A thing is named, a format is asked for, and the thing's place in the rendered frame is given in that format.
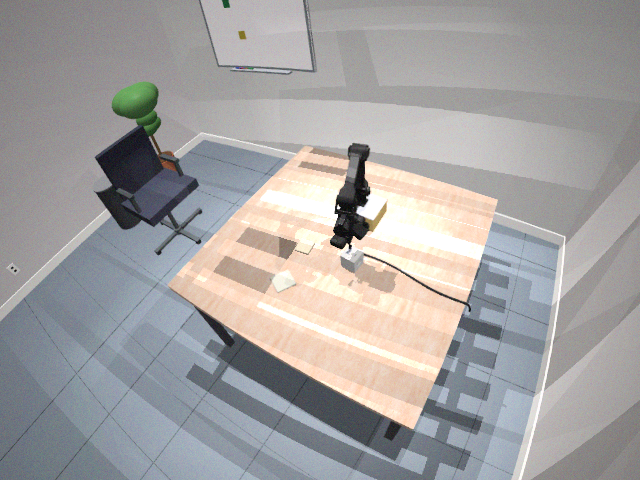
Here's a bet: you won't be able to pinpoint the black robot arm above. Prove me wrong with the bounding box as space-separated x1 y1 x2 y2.
333 143 371 240

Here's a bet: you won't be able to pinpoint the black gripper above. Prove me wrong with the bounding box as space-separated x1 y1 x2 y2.
330 213 366 249

